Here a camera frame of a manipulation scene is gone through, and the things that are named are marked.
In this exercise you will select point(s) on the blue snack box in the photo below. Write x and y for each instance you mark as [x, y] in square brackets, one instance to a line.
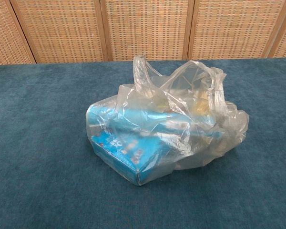
[124, 152]

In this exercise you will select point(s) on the teal velvet tablecloth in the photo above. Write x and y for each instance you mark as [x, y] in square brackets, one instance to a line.
[38, 143]

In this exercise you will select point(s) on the silver green wrapped snack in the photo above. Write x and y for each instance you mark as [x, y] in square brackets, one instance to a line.
[162, 105]

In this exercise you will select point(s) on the woven rattan folding screen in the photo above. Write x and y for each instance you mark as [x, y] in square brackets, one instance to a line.
[62, 28]

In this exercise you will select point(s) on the clear plastic shopping bag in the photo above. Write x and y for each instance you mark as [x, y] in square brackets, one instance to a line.
[200, 148]

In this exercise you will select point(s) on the yellow snack packet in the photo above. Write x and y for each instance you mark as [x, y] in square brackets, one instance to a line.
[201, 107]

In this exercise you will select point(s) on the blue cylindrical snack tube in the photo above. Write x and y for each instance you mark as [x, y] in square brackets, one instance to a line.
[133, 117]

